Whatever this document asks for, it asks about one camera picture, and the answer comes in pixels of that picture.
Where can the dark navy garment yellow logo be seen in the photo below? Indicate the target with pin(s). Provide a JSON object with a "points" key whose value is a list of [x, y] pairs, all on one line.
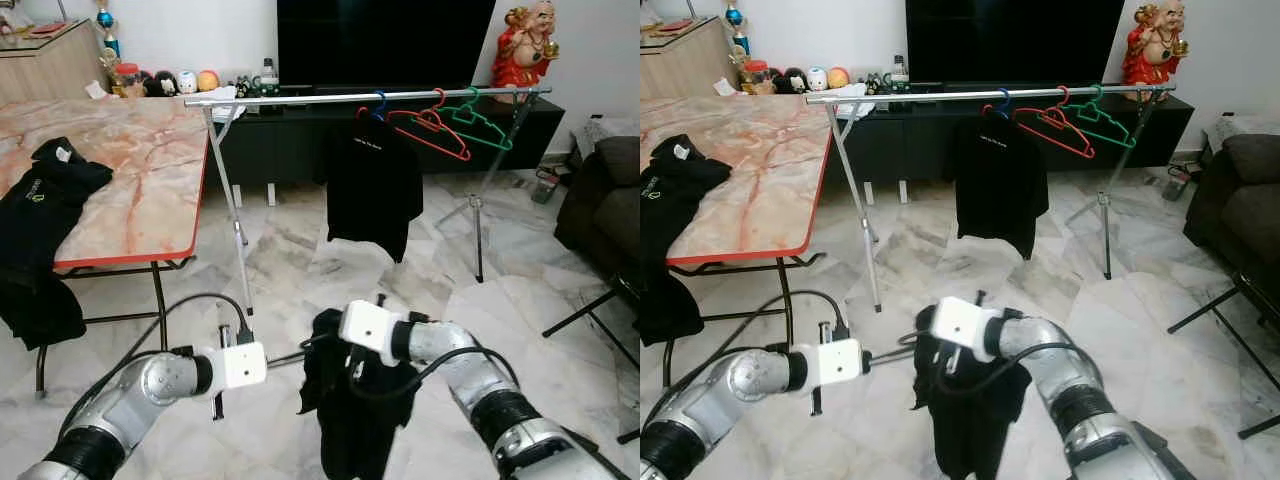
{"points": [[350, 430], [960, 430], [670, 220], [40, 220]]}

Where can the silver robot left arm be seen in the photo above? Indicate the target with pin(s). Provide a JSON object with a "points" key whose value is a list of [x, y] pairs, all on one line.
{"points": [[130, 400], [730, 395]]}

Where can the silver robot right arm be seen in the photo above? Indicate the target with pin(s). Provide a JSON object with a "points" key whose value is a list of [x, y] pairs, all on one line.
{"points": [[1070, 390], [480, 390]]}

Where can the red plastic hanger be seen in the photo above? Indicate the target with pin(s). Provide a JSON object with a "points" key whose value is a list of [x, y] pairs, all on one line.
{"points": [[430, 122], [1055, 120]]}

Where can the blue plastic hanger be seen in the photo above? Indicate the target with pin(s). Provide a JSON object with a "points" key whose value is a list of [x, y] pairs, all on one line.
{"points": [[1006, 98], [385, 100]]}

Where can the green plastic hanger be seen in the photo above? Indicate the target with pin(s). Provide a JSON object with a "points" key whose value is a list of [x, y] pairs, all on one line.
{"points": [[1103, 120], [480, 122]]}

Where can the black T-shirt white print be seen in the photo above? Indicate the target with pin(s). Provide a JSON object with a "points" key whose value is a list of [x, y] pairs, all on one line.
{"points": [[375, 190], [1000, 188]]}

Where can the black TV console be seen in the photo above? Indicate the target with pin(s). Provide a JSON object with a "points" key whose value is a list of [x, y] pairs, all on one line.
{"points": [[915, 140], [290, 145]]}

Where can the dark brown sofa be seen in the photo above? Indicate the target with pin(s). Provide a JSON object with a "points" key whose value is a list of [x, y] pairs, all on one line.
{"points": [[600, 220], [1240, 215]]}

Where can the green and white mug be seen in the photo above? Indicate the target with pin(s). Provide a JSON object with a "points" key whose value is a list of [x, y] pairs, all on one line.
{"points": [[898, 82], [269, 85]]}

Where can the white paper stack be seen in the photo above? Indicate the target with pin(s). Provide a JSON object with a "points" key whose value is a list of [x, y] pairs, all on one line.
{"points": [[850, 93], [222, 95]]}

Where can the black and white panda toy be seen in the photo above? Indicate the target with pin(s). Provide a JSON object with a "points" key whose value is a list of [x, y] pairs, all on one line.
{"points": [[243, 88], [873, 85]]}

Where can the round orange toy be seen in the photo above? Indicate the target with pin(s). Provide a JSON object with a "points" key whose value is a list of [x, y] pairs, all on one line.
{"points": [[839, 78], [208, 81]]}

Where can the round black toy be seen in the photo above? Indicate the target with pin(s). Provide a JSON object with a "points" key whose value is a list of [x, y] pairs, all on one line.
{"points": [[790, 82], [160, 85]]}

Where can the large black television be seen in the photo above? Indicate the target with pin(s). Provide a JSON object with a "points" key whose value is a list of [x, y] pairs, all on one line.
{"points": [[385, 40], [1015, 40]]}

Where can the clear jar red lid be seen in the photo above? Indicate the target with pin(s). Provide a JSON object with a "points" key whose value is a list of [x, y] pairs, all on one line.
{"points": [[128, 82], [759, 78]]}

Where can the side table white lace cloth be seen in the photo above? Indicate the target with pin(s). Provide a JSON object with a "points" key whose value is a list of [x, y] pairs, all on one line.
{"points": [[1240, 128], [600, 130]]}

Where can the red laughing Buddha statue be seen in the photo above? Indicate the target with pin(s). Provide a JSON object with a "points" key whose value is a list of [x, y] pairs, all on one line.
{"points": [[1152, 52], [522, 55]]}

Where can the gold figurine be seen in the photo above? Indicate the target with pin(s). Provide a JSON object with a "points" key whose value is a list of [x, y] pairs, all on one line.
{"points": [[110, 62], [742, 60]]}

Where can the light wood cabinet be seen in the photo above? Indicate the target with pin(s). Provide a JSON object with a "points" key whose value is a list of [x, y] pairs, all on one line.
{"points": [[50, 65], [690, 62]]}

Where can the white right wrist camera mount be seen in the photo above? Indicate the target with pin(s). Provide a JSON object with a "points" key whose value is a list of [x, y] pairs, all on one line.
{"points": [[962, 320], [365, 322]]}

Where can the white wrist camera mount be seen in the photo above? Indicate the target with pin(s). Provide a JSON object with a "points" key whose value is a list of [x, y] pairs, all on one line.
{"points": [[962, 320], [365, 322], [838, 362], [240, 365]]}

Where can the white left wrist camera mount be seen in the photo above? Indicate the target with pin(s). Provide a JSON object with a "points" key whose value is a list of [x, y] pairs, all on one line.
{"points": [[838, 362], [240, 365]]}

